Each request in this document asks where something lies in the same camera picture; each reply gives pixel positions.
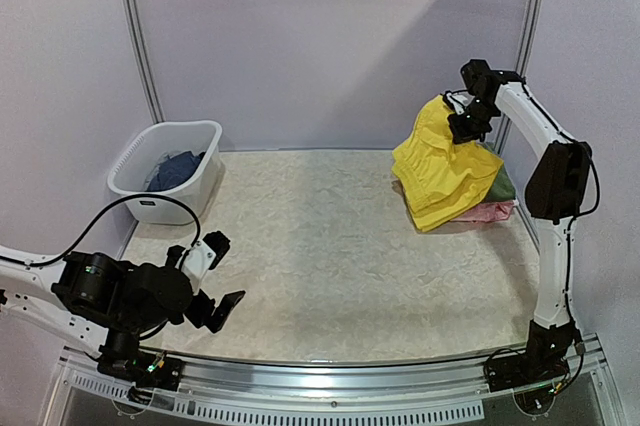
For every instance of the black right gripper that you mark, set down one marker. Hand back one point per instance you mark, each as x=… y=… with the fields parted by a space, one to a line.
x=463 y=126

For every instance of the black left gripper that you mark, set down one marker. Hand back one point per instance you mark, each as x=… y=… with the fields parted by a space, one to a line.
x=215 y=323

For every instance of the yellow garment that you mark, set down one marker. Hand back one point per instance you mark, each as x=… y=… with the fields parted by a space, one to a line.
x=440 y=179

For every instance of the green sleeveless shirt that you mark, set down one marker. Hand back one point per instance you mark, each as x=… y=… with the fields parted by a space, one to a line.
x=502 y=188

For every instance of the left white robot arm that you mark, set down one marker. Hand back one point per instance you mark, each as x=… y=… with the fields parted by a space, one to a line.
x=109 y=306

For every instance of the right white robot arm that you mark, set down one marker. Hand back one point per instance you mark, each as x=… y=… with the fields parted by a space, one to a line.
x=555 y=190

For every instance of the white plastic laundry basket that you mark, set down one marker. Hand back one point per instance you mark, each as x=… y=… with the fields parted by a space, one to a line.
x=178 y=205

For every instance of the pink folded shorts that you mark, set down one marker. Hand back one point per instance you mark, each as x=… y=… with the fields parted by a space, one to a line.
x=489 y=212

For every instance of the blue garment in basket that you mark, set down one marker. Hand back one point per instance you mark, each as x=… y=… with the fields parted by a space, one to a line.
x=172 y=171

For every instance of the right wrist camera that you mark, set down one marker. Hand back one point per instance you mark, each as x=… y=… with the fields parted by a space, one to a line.
x=479 y=79

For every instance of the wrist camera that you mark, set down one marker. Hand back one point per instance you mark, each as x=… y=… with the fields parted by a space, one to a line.
x=479 y=79
x=204 y=256

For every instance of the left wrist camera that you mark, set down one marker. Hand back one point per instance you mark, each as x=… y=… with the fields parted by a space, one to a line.
x=204 y=256

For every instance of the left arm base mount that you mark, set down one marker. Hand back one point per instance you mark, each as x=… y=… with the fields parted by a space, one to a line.
x=121 y=358

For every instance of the right aluminium corner post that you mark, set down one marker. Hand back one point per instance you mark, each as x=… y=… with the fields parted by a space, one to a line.
x=532 y=11

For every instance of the aluminium corner post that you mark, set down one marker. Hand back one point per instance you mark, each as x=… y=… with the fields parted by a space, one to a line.
x=141 y=57
x=532 y=11

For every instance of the aluminium front rail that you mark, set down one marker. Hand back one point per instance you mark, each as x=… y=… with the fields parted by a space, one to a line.
x=446 y=391

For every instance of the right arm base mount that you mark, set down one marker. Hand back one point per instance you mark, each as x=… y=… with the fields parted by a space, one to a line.
x=552 y=361

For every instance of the left aluminium corner post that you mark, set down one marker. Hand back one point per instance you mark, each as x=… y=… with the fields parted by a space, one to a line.
x=141 y=57

